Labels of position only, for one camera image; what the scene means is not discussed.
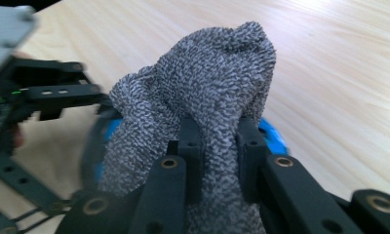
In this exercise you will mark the grey terry cloth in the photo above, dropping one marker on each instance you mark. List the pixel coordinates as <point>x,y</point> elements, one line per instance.
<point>209,81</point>

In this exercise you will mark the blue and black toy car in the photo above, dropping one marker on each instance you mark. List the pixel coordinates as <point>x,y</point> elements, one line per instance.
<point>274,139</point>

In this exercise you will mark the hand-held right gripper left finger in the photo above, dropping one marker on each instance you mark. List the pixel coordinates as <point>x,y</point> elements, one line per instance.
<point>194,169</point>

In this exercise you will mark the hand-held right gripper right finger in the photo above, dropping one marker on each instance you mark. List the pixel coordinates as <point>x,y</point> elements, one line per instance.
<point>251,169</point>

